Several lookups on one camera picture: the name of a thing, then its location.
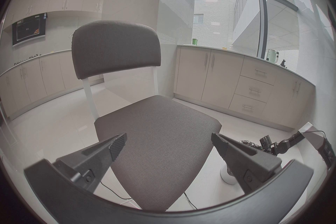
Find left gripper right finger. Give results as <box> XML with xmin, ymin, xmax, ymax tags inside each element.
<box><xmin>211</xmin><ymin>133</ymin><xmax>283</xmax><ymax>195</ymax></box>

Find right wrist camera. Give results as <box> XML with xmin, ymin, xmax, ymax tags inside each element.
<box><xmin>259</xmin><ymin>135</ymin><xmax>273</xmax><ymax>151</ymax></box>

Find black cable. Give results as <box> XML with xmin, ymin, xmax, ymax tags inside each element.
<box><xmin>100</xmin><ymin>181</ymin><xmax>132</xmax><ymax>200</ymax></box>

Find beige base cabinets with drawers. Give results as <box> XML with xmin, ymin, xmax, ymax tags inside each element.
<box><xmin>173</xmin><ymin>44</ymin><xmax>316</xmax><ymax>132</ymax></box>

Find window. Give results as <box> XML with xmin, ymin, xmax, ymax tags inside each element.
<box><xmin>160</xmin><ymin>0</ymin><xmax>335</xmax><ymax>72</ymax></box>

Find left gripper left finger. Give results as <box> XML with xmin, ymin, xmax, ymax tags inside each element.
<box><xmin>55</xmin><ymin>132</ymin><xmax>128</xmax><ymax>194</ymax></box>

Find beige base cabinets with doors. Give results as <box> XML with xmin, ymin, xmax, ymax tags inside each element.
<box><xmin>0</xmin><ymin>49</ymin><xmax>104</xmax><ymax>121</ymax></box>

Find white trash bin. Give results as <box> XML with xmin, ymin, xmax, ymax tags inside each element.
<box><xmin>220</xmin><ymin>164</ymin><xmax>238</xmax><ymax>186</ymax></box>

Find grey padded white-framed chair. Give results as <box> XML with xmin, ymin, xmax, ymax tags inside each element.
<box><xmin>71</xmin><ymin>20</ymin><xmax>222</xmax><ymax>212</ymax></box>

